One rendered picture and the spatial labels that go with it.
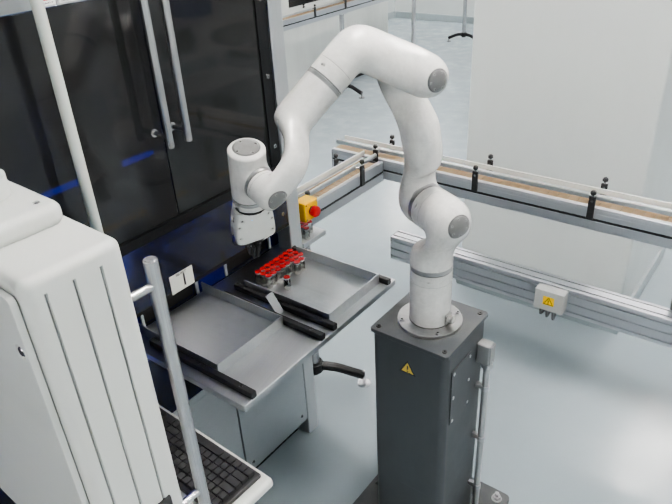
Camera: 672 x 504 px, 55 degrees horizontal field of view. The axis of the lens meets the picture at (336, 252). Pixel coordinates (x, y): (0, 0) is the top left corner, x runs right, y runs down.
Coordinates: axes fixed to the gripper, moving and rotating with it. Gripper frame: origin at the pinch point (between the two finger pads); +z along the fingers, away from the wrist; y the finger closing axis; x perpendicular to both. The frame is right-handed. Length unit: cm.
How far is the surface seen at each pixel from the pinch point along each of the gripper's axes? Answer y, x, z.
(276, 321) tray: 4.5, -1.3, 31.1
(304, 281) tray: 22.2, 16.0, 40.6
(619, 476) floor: 113, -68, 113
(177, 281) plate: -16.6, 19.9, 24.4
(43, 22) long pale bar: -30, 27, -54
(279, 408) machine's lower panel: 9, 11, 103
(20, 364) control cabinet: -52, -37, -34
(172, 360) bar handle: -31, -37, -20
